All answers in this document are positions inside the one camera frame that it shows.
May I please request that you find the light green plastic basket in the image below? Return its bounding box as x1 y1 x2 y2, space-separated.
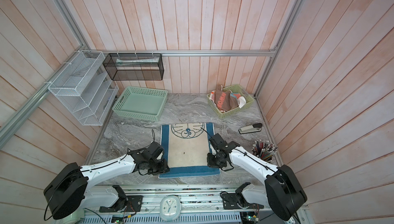
207 84 254 119

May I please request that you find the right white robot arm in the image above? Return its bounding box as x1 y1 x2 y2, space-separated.
207 133 307 221

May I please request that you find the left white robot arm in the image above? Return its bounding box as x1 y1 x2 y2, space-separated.
44 142 170 220

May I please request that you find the white analog clock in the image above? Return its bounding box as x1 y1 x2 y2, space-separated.
160 195 182 222

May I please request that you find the red pen holder cup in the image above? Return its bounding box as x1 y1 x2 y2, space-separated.
252 140 278 163

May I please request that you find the black white stapler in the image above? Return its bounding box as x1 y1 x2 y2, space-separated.
239 122 263 134

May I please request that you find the brown towel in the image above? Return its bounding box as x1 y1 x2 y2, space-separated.
214 85 239 112

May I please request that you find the red white blue towel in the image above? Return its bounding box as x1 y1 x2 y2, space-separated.
230 92 246 109

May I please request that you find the mint green plastic basket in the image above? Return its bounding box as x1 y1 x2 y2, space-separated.
112 86 168 121

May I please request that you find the green circuit board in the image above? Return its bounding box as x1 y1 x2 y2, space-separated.
240 212 259 224

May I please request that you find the white green bottle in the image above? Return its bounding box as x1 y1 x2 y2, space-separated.
61 209 85 224

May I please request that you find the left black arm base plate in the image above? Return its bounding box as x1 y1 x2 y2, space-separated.
99 195 143 213

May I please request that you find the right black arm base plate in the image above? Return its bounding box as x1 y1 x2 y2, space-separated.
220 192 264 210

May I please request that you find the white wire mesh shelf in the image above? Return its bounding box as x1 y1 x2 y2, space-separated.
49 51 119 126

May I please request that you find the black wire mesh basket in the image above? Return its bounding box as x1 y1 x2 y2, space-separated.
103 53 164 81

